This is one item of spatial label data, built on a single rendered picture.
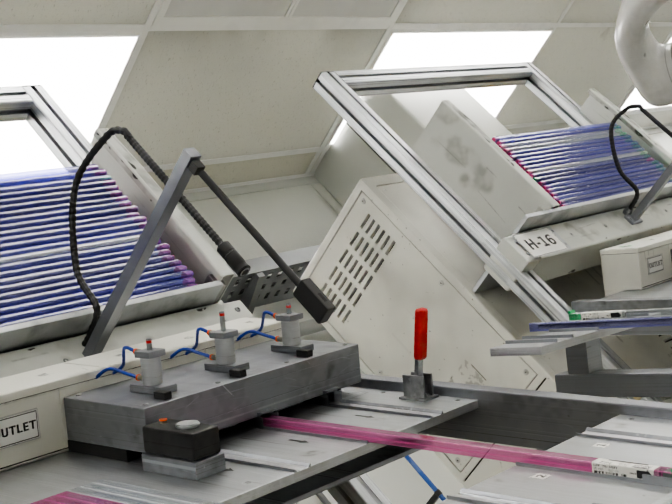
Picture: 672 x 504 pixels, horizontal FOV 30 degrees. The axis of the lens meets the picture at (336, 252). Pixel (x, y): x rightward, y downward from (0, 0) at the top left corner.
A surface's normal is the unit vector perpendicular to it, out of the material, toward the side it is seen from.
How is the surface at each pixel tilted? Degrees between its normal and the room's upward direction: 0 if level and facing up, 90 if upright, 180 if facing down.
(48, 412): 138
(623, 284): 90
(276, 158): 180
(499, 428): 90
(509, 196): 90
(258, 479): 48
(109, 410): 90
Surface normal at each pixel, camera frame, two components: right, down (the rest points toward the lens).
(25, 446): 0.76, 0.01
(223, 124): 0.62, 0.67
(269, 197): 0.44, -0.73
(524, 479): -0.08, -0.99
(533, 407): -0.65, 0.14
